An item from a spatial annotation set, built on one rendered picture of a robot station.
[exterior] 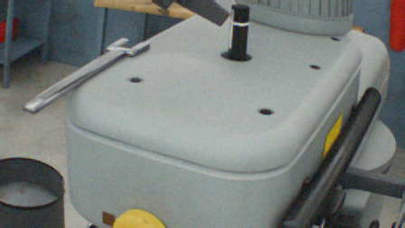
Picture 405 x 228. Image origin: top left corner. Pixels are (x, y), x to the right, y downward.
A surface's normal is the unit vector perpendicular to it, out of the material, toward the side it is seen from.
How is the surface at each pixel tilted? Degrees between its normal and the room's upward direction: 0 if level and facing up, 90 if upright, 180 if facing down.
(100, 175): 90
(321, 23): 90
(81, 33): 90
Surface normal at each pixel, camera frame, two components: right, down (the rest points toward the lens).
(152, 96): 0.08, -0.91
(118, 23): -0.41, 0.33
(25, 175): 0.15, 0.34
